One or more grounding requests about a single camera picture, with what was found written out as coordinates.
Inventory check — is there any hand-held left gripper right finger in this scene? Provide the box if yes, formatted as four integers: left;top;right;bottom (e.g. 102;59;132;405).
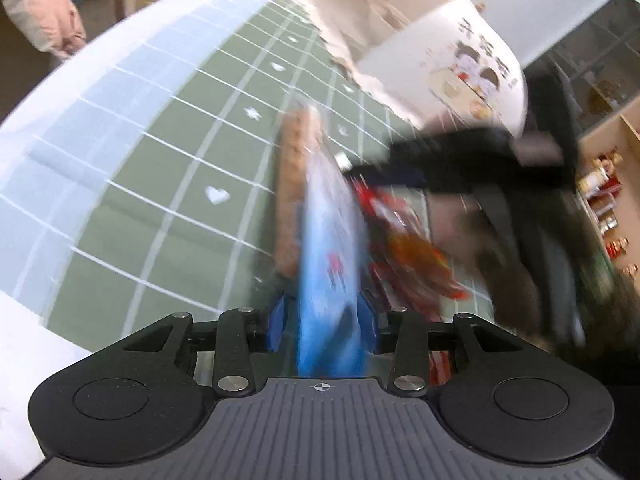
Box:
356;292;521;397

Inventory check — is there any pink padded jacket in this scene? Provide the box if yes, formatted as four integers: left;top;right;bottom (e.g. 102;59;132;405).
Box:
0;0;87;59

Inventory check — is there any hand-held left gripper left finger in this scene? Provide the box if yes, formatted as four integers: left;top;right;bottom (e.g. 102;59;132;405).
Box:
122;292;287;397

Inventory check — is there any glass door cabinet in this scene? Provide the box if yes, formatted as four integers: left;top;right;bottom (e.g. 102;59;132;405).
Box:
522;0;640;137

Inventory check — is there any wooden shelf unit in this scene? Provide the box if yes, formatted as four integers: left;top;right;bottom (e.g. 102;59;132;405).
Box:
574;110;640;283

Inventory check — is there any red snack packet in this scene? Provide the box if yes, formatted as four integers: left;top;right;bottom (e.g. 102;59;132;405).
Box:
349;174;470;322

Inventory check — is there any blue snack packet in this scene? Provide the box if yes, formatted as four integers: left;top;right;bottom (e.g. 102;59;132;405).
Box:
297;152;372;379

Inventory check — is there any long bar snack clear wrapper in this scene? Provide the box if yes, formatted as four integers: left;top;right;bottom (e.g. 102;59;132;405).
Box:
273;104;324;279

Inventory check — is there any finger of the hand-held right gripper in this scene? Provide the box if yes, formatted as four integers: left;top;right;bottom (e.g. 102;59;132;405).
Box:
389;126;521;162
344;159;482;195

